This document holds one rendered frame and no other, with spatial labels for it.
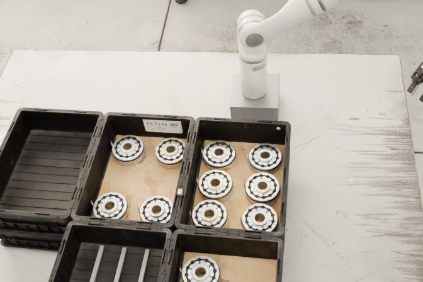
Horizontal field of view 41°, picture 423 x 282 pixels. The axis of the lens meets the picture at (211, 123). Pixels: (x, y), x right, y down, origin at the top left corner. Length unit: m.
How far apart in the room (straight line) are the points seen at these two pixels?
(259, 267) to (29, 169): 0.82
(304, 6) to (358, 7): 1.93
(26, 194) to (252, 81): 0.82
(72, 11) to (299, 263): 2.57
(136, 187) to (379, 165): 0.80
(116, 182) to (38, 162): 0.29
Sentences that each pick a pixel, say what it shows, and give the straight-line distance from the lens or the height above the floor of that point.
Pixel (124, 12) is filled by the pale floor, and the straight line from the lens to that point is 3.72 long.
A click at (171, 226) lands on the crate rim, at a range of 1.57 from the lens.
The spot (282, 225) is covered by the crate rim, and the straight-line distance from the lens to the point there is 1.55.
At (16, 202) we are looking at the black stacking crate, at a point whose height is 0.83.
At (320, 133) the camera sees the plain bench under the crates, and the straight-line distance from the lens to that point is 2.02.
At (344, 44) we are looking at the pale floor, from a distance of 3.38.
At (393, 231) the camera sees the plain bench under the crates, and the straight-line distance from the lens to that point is 1.84.
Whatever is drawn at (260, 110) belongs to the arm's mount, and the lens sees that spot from 1.97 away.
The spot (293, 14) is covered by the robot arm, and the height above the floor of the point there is 1.17.
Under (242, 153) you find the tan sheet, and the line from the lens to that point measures 1.80.
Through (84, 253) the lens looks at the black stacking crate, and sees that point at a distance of 1.70.
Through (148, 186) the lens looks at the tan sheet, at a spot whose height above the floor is 0.83.
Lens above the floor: 2.28
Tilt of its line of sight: 50 degrees down
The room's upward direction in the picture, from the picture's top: 7 degrees counter-clockwise
